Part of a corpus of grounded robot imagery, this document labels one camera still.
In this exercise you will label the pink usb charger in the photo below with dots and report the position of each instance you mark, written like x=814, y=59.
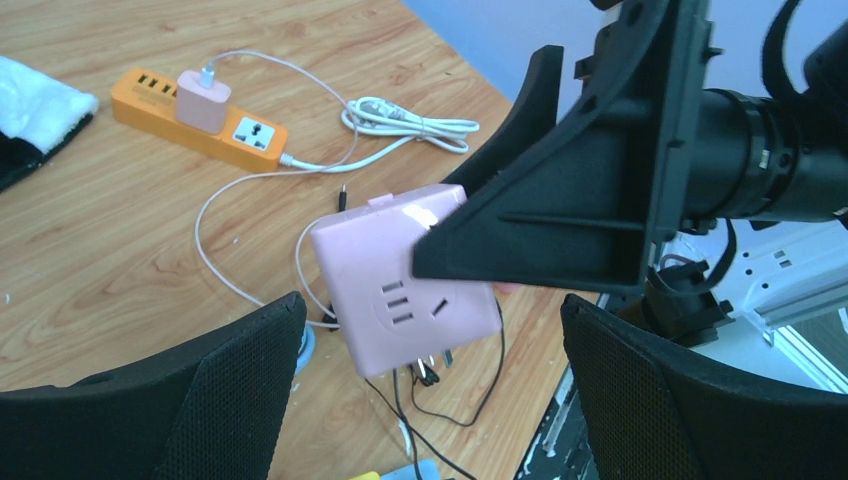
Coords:
x=202, y=101

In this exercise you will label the black white checkered pillow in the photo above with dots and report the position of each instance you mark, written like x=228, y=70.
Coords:
x=40, y=115

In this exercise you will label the orange power strip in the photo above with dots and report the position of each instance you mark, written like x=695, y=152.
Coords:
x=147, y=101

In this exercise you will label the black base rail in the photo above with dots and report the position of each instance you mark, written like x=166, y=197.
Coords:
x=560, y=447

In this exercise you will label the light blue power strip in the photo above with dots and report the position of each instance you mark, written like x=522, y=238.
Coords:
x=425, y=469

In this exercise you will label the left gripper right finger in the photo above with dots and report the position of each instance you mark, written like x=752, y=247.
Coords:
x=657, y=410

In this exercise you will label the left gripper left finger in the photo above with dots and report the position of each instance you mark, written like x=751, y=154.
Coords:
x=209, y=408

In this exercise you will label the yellow cube socket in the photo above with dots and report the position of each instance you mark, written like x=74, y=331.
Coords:
x=371, y=475

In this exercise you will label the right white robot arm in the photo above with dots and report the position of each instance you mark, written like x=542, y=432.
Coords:
x=776, y=158

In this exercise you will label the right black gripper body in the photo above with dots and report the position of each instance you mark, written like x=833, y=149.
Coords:
x=642, y=86

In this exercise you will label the black adapter with thin cable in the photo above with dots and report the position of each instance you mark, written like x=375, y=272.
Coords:
x=342, y=199

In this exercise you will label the pink cube socket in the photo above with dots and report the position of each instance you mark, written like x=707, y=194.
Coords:
x=388, y=317

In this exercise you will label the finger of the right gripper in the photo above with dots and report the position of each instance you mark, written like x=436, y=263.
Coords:
x=532, y=115
x=541, y=222

